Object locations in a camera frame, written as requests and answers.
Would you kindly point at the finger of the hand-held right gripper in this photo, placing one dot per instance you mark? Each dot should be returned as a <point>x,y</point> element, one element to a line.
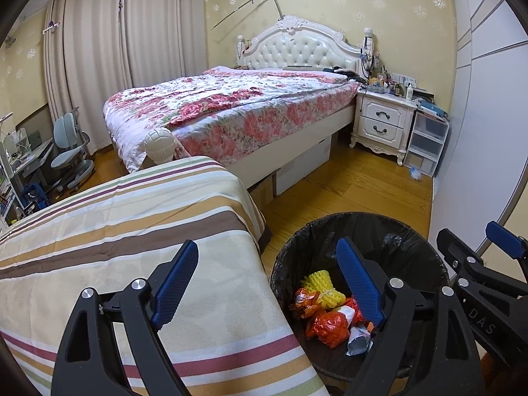
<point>456,251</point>
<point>505,241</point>

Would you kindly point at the white wall socket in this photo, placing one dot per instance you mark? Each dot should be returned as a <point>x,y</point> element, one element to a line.
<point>404,79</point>

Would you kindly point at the silver foil packet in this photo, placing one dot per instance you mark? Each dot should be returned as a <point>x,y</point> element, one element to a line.
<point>358,340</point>

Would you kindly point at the black lined trash bin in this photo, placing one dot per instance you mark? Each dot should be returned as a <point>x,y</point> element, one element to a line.
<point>313,247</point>

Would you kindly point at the white tufted bed frame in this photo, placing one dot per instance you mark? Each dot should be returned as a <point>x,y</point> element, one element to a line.
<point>297,47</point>

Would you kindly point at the clear plastic drawer unit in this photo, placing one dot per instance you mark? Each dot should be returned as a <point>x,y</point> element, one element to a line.
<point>427,140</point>

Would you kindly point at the cardboard box under bed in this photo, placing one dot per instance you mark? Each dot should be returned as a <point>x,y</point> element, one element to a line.
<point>262,192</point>

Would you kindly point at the white storage box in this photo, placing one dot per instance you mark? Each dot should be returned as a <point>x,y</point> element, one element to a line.
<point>303,165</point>

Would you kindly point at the floral quilt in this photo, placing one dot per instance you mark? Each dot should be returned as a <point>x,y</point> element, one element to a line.
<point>214,103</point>

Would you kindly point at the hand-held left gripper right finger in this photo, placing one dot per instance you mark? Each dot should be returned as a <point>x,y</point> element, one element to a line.
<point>359,284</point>

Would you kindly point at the white nightstand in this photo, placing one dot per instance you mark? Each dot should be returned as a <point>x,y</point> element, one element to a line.
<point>381,117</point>

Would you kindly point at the stack of books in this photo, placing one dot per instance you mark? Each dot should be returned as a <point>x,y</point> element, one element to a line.
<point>433,107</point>

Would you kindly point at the cream round bed post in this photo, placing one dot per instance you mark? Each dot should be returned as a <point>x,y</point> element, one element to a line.
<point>161,144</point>

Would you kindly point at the white wardrobe door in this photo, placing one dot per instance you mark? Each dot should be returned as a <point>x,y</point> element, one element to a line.
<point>486,111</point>

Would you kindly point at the purple curtain clip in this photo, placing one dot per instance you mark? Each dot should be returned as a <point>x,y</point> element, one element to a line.
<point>51,28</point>

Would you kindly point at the white metal bookshelf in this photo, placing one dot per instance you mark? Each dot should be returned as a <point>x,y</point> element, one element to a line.
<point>6,194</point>

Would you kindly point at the striped bed sheet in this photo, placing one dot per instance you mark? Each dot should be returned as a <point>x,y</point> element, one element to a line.
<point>123,222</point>

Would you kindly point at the white bottle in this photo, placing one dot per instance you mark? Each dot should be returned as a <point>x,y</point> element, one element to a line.
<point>409,90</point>

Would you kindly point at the red plastic bag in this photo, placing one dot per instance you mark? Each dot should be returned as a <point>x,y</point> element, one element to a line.
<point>330,328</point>
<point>352,305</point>

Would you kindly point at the study desk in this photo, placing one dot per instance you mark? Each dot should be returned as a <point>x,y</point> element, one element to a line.
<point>33,161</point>

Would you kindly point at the pile of small items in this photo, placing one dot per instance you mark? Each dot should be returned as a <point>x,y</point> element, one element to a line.
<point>385,82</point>

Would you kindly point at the thin wall rod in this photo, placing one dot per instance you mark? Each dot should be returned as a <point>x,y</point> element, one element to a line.
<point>243,8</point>

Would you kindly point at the dark cloth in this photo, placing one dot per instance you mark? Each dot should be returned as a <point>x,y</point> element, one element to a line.
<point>346,73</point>

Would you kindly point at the blue plastic stool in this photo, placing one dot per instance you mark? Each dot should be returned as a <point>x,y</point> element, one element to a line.
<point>34,197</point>

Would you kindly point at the crumpled blue white wrapper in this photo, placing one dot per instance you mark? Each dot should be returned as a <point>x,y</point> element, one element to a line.
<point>415,173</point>

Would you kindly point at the orange brown snack wrapper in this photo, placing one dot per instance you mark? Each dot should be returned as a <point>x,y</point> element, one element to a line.
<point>303,303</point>

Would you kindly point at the beige curtain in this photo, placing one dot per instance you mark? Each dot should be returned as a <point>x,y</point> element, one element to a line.
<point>82,70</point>
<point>165,41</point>

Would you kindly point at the grey office chair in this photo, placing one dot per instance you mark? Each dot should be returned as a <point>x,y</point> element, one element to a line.
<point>64,128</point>

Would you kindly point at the yellow foam fruit net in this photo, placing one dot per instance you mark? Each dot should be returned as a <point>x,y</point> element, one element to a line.
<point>321,288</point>

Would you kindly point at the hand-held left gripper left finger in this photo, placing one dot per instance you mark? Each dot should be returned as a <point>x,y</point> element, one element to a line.
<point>175,284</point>

